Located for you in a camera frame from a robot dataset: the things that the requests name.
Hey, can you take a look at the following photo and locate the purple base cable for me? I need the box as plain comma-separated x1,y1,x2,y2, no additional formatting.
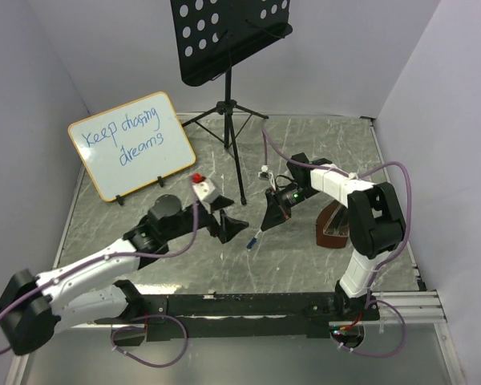
334,298,408,359
110,313,189,368

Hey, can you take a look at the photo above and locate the wire whiteboard easel stand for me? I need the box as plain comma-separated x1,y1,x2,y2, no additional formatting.
114,176,166,207

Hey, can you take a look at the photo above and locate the blue marker cap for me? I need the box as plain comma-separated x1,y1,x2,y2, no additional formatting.
246,237,257,249

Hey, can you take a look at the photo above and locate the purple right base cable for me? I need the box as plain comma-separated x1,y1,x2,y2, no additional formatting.
334,298,408,359

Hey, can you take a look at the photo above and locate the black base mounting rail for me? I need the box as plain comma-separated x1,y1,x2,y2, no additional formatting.
96,286,380,342

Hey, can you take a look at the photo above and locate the black perforated music stand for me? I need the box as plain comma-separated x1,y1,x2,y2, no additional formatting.
170,1,293,205

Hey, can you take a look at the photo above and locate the brown whiteboard eraser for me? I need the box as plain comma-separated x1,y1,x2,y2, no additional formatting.
315,201,350,249

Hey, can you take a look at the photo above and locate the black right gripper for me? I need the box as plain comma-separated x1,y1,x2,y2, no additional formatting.
261,182,319,231

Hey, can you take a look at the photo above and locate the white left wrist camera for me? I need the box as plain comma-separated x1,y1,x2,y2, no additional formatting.
191,173,220,204

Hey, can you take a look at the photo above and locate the white rainbow whiteboard marker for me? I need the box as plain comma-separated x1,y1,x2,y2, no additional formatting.
246,229,264,250

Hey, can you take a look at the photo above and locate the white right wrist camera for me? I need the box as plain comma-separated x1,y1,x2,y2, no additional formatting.
257,164,278,192

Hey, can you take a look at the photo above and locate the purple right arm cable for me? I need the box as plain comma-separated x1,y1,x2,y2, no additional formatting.
261,123,412,310

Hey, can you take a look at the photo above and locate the orange framed whiteboard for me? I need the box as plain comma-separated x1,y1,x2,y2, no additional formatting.
67,91,196,202

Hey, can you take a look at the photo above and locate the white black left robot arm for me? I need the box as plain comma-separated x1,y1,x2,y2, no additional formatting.
0,194,249,356

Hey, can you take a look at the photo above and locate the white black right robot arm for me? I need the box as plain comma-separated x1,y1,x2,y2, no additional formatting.
261,152,406,319

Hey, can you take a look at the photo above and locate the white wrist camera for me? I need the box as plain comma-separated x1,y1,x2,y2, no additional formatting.
257,164,278,192
191,173,220,204

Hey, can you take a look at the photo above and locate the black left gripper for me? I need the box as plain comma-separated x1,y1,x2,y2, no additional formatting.
164,193,248,241

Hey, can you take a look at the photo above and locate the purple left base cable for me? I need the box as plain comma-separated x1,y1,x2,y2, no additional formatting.
110,313,189,368

